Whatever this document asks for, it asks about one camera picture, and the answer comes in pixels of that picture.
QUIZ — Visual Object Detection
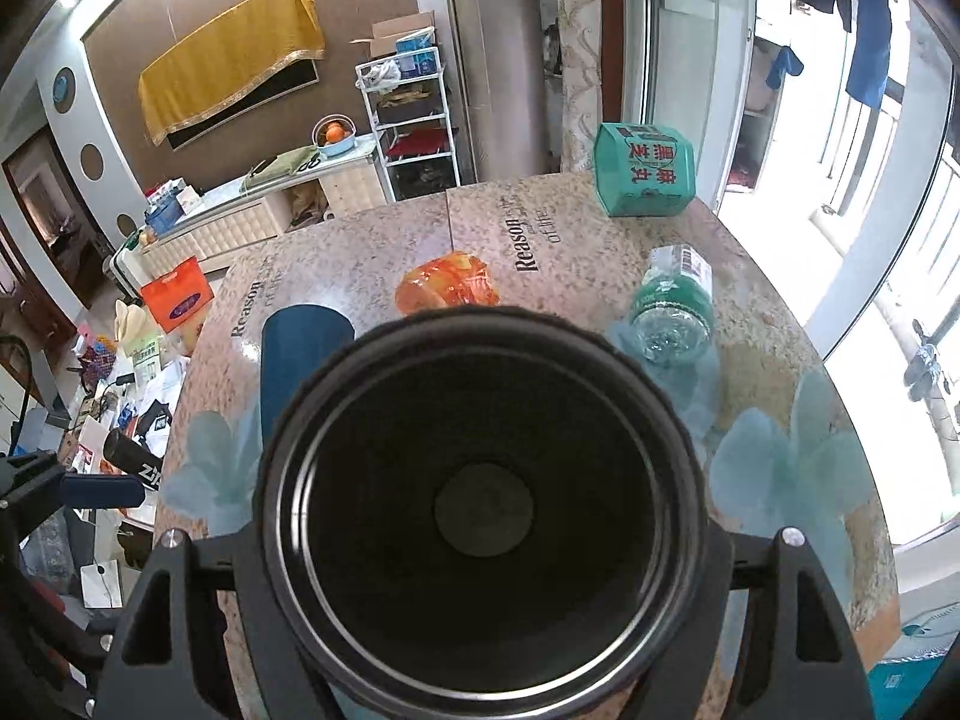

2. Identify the white plastic bag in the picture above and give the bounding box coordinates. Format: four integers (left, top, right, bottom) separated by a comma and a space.
358, 58, 403, 95

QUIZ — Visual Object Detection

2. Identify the open cardboard box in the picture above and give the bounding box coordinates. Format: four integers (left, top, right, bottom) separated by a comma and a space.
350, 10, 437, 62

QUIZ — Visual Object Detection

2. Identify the black printed tube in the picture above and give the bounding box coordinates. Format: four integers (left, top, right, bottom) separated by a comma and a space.
103, 427, 164, 491

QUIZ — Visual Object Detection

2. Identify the hanging blue garment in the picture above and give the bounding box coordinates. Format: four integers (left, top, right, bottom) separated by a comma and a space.
846, 0, 895, 110

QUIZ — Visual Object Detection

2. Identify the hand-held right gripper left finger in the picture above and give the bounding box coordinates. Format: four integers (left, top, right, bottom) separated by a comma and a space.
94, 305, 355, 720

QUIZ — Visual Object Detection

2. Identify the white low cabinet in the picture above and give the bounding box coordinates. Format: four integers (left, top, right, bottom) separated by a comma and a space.
112, 135, 392, 282

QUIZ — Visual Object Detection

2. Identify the beige patterned curtain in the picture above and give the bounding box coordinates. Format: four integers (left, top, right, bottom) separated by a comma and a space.
550, 0, 625, 175

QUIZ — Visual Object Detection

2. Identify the turquoise box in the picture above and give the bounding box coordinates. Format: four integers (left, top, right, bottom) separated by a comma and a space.
870, 656, 957, 720

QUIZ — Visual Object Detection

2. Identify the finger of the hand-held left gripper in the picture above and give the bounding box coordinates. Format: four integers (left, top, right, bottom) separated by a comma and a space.
0, 450, 146, 511

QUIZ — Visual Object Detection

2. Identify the green folded cloth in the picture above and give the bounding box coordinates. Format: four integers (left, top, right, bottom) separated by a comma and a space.
240, 149, 321, 194

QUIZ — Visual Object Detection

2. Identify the white shelf rack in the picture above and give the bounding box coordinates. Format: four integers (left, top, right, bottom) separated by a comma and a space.
355, 51, 461, 203

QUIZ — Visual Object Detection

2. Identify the orange plastic bag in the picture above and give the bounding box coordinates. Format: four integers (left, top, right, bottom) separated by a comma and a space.
396, 251, 501, 317

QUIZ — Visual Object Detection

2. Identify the black cup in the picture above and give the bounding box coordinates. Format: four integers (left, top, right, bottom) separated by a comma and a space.
259, 306, 734, 702

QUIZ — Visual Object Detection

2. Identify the yellow cloth cover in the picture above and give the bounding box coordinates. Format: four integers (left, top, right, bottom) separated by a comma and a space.
139, 0, 328, 148

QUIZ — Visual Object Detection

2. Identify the green plastic bottle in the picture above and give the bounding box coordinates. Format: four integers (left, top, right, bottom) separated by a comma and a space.
628, 243, 715, 366

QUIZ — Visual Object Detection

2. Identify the blue plastic basket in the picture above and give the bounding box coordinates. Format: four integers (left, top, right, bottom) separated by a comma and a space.
144, 181, 202, 235

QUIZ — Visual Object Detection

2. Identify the green printed box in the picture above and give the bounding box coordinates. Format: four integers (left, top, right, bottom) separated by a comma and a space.
594, 121, 696, 218

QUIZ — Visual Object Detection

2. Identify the small blue cloth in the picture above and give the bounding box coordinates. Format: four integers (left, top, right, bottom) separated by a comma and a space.
763, 45, 805, 89

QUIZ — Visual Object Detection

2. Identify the black television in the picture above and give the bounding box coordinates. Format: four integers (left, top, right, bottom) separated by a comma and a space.
166, 56, 320, 152

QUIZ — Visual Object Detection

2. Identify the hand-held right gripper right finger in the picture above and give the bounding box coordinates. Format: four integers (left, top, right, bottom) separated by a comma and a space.
718, 526, 876, 720

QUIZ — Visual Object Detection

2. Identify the blue fruit bowl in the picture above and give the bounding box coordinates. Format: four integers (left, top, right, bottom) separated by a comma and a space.
313, 115, 356, 158

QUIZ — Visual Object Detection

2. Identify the pile of papers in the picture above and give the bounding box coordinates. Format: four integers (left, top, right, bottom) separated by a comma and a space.
56, 300, 197, 477

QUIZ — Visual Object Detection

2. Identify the orange shopping bag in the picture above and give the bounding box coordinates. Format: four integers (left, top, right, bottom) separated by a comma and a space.
140, 255, 216, 336

